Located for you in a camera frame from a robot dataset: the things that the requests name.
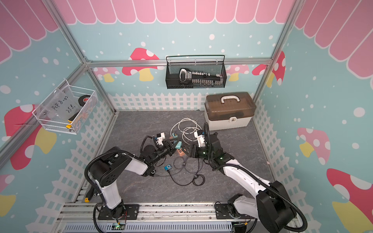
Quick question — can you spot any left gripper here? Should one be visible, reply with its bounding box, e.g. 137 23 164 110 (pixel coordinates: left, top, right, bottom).
151 138 182 165

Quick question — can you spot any orange power strip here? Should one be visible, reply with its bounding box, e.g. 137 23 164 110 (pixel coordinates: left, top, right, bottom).
176 149 186 156

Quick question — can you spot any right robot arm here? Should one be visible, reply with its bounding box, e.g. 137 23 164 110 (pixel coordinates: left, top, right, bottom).
182 133 308 233

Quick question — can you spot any white power strip cord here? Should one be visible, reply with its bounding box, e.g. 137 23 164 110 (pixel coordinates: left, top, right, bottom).
170 117 205 145

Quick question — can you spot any socket bit set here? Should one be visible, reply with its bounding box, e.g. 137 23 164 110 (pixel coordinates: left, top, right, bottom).
179 69 226 88

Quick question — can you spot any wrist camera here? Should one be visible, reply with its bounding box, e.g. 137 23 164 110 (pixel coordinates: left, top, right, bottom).
153 133 165 148
194 130 206 148

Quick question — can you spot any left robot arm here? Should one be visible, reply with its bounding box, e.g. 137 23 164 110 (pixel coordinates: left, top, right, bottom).
84 139 180 215

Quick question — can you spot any black wire mesh basket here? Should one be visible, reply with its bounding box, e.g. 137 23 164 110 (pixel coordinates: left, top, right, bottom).
165 55 227 89

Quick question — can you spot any clear acrylic wall bin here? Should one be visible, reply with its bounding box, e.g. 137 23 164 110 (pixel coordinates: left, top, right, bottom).
32 80 99 135

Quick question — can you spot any blue mp3 player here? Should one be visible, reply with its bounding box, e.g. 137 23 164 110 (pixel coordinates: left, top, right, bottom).
164 165 172 171

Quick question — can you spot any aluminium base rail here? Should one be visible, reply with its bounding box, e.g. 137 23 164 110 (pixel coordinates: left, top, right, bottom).
58 202 298 233

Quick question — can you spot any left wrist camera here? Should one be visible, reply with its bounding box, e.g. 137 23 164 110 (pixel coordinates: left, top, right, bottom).
153 133 165 148

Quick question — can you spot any white storage box brown lid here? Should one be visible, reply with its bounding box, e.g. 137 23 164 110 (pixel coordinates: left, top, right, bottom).
205 92 256 131

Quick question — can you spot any black tape roll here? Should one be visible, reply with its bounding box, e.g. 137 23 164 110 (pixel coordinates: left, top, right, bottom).
78 95 91 107

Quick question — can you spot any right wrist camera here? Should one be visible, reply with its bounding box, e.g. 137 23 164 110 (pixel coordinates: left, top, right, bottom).
194 130 206 148

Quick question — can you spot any yellow black utility knife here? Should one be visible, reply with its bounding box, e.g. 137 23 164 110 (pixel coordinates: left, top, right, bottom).
66 112 82 131

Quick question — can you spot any yellow black screwdriver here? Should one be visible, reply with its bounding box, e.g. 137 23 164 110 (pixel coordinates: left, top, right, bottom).
84 186 95 203

